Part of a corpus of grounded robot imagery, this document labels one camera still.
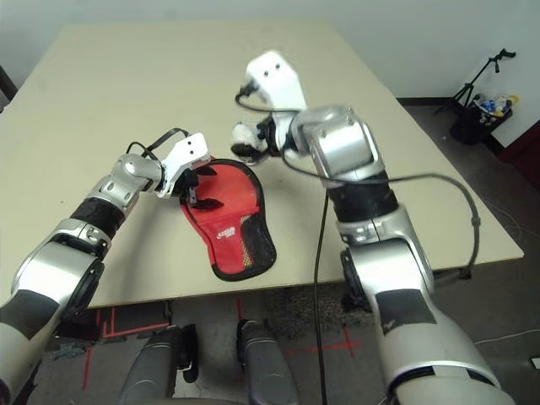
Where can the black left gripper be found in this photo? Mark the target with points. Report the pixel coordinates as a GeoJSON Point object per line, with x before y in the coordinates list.
{"type": "Point", "coordinates": [187, 185]}

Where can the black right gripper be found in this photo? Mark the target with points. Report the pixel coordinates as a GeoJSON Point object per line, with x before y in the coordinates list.
{"type": "Point", "coordinates": [268, 137]}

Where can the red black paddle case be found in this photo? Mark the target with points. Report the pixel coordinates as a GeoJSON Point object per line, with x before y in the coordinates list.
{"type": "Point", "coordinates": [230, 249]}

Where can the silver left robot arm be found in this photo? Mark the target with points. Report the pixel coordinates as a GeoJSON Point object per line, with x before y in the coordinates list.
{"type": "Point", "coordinates": [50, 270]}

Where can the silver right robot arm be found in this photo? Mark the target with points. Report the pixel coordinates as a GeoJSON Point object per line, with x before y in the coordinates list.
{"type": "Point", "coordinates": [379, 261]}

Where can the dark grey right robot leg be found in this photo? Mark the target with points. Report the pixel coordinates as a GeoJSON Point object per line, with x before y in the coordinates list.
{"type": "Point", "coordinates": [266, 367]}

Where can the dark grey robot leg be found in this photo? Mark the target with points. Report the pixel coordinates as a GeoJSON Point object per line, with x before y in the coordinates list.
{"type": "Point", "coordinates": [147, 367]}
{"type": "Point", "coordinates": [266, 367]}

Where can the dark grey left robot leg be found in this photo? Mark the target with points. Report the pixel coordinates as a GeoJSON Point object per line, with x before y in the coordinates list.
{"type": "Point", "coordinates": [147, 367]}

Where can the side table with dark legs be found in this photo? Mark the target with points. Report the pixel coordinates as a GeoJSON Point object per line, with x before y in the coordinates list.
{"type": "Point", "coordinates": [8, 90]}

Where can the black tripod stand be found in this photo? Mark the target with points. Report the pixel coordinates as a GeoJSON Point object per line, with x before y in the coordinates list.
{"type": "Point", "coordinates": [466, 90]}

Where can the bin with bottles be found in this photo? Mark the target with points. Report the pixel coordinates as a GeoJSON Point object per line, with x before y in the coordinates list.
{"type": "Point", "coordinates": [481, 122]}

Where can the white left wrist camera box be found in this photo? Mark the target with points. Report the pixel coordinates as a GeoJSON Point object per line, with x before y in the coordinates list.
{"type": "Point", "coordinates": [187, 147]}

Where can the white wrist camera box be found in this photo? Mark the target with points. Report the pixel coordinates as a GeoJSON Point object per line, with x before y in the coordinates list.
{"type": "Point", "coordinates": [187, 147]}
{"type": "Point", "coordinates": [278, 80]}

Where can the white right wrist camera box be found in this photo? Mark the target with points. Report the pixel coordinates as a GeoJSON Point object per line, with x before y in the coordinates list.
{"type": "Point", "coordinates": [278, 80]}

